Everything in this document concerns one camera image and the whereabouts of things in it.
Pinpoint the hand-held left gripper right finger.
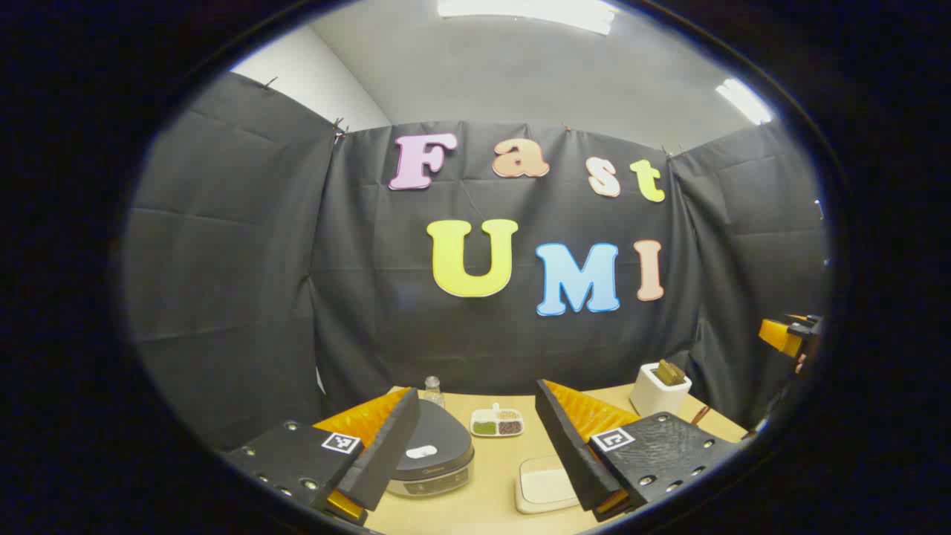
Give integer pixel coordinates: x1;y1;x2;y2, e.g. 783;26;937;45
535;379;738;522

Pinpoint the white toaster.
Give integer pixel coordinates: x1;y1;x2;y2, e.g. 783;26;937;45
630;362;693;418

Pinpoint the dark grey rice cooker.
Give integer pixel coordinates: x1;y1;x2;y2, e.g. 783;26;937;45
386;399;475;499

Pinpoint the clear glass dish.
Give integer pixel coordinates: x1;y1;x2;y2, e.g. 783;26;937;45
514;455;582;515

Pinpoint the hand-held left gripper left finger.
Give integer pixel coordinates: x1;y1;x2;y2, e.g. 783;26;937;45
221;386;421;526

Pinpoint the white divided bean dish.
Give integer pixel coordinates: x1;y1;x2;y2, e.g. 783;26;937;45
470;403;525;438

